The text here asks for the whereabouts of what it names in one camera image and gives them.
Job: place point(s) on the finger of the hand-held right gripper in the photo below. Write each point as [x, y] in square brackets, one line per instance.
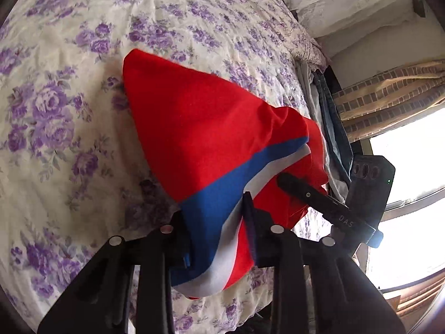
[302, 191]

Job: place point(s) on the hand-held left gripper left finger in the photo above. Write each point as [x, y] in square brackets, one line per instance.
[156, 250]

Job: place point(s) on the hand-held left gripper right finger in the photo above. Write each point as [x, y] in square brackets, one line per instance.
[264, 236]

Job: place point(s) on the red pants with blue stripe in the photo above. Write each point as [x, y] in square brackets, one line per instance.
[194, 128]

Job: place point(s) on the grey pants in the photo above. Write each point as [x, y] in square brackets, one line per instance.
[313, 101]

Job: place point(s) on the window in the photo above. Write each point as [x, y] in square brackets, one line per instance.
[410, 153]

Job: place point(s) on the blue jeans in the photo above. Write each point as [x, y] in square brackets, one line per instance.
[333, 125]

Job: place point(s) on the striped brick pattern curtain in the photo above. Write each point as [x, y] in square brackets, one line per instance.
[382, 101]
[417, 295]

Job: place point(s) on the purple floral pillow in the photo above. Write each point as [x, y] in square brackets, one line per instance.
[307, 48]

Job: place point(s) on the purple floral bedsheet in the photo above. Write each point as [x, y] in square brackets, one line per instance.
[69, 76]

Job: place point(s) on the white pillow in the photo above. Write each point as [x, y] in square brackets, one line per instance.
[347, 0]

